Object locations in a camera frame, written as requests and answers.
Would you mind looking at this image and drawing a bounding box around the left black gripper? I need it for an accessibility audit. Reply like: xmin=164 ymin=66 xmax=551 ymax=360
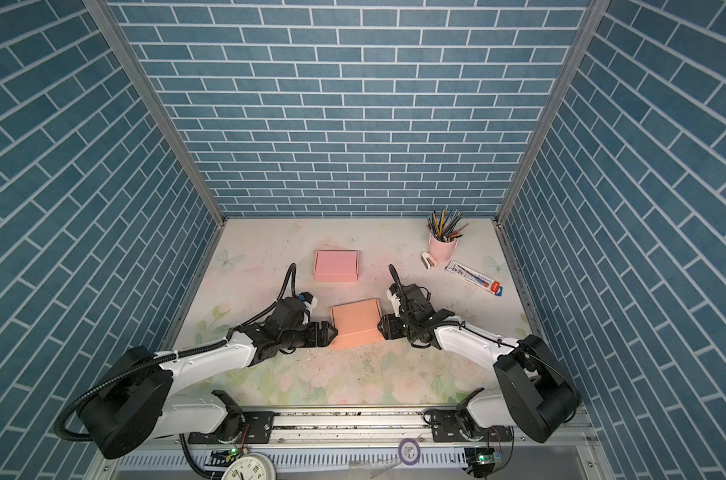
xmin=280 ymin=320 xmax=341 ymax=350

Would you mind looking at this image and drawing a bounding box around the orange paper box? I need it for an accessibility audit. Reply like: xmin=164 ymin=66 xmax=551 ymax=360
xmin=329 ymin=299 xmax=384 ymax=350

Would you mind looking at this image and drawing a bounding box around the pink paper box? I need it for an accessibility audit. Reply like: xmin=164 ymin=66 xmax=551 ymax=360
xmin=313 ymin=250 xmax=359 ymax=283

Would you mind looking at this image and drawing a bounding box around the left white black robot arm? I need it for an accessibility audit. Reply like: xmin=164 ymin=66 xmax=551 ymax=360
xmin=53 ymin=293 xmax=338 ymax=459

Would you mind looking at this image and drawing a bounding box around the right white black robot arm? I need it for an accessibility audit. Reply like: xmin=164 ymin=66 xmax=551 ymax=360
xmin=378 ymin=283 xmax=582 ymax=443

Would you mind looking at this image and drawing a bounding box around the white toothpaste tube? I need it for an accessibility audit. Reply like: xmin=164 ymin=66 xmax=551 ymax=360
xmin=445 ymin=260 xmax=503 ymax=297

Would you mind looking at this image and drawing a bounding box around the pink pencil cup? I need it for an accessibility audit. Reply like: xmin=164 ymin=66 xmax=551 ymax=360
xmin=427 ymin=235 xmax=459 ymax=263

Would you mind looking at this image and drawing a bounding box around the coloured pencils bundle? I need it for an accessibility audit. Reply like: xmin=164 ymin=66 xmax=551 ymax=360
xmin=427 ymin=210 xmax=469 ymax=243

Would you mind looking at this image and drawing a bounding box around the white round clock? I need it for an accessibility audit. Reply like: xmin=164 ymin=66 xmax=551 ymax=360
xmin=222 ymin=453 xmax=277 ymax=480

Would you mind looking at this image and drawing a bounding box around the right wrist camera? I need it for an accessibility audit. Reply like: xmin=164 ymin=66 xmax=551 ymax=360
xmin=386 ymin=286 xmax=401 ymax=309

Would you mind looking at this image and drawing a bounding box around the aluminium mounting rail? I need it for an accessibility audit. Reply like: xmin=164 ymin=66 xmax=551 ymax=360
xmin=101 ymin=405 xmax=598 ymax=451

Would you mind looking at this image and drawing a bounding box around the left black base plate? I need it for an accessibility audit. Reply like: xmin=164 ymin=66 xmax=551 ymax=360
xmin=187 ymin=411 xmax=276 ymax=445

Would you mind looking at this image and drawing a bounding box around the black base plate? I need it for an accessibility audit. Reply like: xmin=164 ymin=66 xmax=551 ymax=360
xmin=422 ymin=409 xmax=514 ymax=443
xmin=187 ymin=411 xmax=276 ymax=445

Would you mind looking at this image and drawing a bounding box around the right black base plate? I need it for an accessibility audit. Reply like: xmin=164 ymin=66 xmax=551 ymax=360
xmin=422 ymin=409 xmax=514 ymax=443

